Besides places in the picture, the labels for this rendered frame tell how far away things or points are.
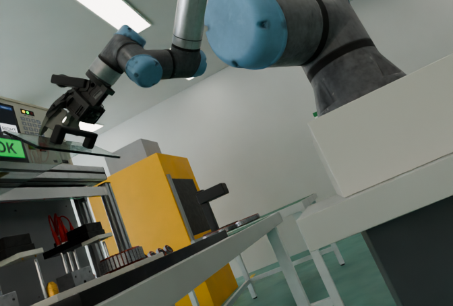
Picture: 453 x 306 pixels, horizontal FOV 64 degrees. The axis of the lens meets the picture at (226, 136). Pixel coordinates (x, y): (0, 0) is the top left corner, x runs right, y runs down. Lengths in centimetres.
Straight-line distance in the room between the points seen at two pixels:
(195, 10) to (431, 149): 62
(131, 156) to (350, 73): 459
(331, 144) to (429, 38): 603
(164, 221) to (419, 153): 416
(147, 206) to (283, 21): 422
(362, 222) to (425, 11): 624
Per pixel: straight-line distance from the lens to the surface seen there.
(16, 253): 82
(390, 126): 49
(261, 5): 49
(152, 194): 459
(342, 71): 58
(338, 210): 45
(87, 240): 102
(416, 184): 46
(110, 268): 96
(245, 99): 624
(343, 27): 61
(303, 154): 595
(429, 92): 51
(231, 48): 52
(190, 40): 94
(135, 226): 472
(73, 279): 105
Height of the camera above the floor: 77
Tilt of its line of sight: 13 degrees up
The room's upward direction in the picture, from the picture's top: 23 degrees counter-clockwise
